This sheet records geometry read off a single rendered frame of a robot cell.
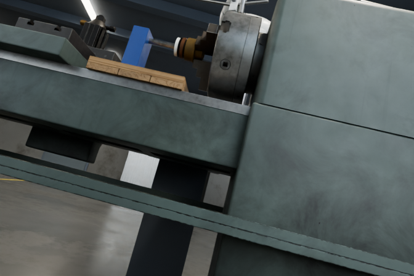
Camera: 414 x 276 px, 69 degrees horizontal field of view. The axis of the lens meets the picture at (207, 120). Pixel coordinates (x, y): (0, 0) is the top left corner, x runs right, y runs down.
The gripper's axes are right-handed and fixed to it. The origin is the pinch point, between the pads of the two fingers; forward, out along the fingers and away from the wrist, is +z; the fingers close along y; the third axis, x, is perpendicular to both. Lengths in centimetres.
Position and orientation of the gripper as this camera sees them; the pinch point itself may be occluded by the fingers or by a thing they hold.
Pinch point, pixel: (235, 4)
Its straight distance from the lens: 124.3
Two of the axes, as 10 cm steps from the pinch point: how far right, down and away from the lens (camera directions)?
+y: -4.9, -2.8, -8.3
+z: -2.4, 9.5, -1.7
